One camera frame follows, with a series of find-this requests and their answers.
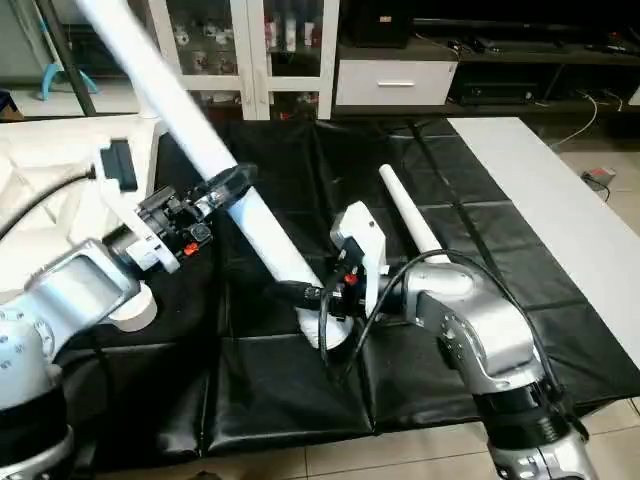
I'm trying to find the white plastic table leg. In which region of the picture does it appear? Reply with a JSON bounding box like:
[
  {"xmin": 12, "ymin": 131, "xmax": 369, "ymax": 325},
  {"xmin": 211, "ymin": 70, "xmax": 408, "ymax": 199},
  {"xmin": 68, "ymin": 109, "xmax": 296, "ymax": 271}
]
[
  {"xmin": 377, "ymin": 162, "xmax": 453, "ymax": 265},
  {"xmin": 72, "ymin": 0, "xmax": 359, "ymax": 353}
]

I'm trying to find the white plastic table top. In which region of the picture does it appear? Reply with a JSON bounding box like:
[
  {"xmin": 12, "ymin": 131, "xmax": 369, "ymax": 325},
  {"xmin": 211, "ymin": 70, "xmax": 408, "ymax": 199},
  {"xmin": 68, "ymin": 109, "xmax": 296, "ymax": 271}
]
[{"xmin": 0, "ymin": 114, "xmax": 169, "ymax": 335}]

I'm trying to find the black work mat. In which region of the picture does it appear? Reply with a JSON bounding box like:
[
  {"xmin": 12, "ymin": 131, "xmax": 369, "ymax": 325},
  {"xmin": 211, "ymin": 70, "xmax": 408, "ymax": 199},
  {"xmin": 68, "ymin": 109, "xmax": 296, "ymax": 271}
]
[{"xmin": 40, "ymin": 116, "xmax": 640, "ymax": 469}]

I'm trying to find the white glass-door cabinet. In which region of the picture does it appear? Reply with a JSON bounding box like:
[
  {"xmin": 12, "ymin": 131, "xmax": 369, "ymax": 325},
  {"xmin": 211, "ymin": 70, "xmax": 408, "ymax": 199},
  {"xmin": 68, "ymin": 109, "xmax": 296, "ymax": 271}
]
[{"xmin": 148, "ymin": 0, "xmax": 343, "ymax": 123}]

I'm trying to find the light blue hooked pole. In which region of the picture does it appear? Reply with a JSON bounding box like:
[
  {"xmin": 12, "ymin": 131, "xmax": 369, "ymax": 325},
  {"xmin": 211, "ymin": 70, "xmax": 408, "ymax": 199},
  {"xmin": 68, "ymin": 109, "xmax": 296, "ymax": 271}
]
[{"xmin": 36, "ymin": 60, "xmax": 99, "ymax": 103}]

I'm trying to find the white drawer unit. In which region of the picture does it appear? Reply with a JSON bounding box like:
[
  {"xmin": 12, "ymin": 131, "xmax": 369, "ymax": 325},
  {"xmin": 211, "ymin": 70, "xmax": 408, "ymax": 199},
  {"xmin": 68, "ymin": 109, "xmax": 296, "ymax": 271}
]
[{"xmin": 334, "ymin": 60, "xmax": 460, "ymax": 108}]

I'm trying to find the white flat board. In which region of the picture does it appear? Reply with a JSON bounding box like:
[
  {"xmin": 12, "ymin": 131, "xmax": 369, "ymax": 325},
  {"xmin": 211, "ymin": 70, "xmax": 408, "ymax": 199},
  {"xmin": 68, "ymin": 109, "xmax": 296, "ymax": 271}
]
[{"xmin": 447, "ymin": 116, "xmax": 640, "ymax": 373}]

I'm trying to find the grey red floor plug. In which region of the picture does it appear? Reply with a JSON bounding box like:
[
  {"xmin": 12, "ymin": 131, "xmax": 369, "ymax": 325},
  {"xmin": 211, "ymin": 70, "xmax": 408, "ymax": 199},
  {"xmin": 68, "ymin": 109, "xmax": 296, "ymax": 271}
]
[{"xmin": 580, "ymin": 164, "xmax": 618, "ymax": 193}]

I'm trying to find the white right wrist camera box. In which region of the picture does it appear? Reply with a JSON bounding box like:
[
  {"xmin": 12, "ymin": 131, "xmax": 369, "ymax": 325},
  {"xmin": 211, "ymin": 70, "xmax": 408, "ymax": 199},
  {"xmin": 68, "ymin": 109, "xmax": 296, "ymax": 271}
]
[{"xmin": 329, "ymin": 201, "xmax": 390, "ymax": 317}]

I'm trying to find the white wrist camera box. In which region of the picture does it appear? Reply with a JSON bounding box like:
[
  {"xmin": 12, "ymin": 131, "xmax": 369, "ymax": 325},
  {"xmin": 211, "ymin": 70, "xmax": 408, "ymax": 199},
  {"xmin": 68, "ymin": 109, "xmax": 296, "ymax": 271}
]
[
  {"xmin": 329, "ymin": 201, "xmax": 390, "ymax": 317},
  {"xmin": 96, "ymin": 138, "xmax": 153, "ymax": 219}
]

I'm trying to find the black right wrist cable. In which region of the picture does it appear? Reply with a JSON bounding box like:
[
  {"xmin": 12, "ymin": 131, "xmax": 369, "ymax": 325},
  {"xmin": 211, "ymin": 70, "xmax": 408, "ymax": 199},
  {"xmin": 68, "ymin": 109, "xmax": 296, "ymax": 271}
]
[{"xmin": 317, "ymin": 250, "xmax": 546, "ymax": 385}]

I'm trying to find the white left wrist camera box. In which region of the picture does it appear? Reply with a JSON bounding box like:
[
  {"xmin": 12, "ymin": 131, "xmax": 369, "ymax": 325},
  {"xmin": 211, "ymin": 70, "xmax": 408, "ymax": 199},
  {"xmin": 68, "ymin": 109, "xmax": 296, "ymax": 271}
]
[{"xmin": 96, "ymin": 138, "xmax": 153, "ymax": 219}]

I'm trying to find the white floor cable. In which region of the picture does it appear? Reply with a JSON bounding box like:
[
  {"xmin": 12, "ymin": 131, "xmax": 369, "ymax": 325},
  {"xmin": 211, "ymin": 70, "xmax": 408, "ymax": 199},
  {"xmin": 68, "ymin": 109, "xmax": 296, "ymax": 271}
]
[{"xmin": 548, "ymin": 88, "xmax": 626, "ymax": 151}]

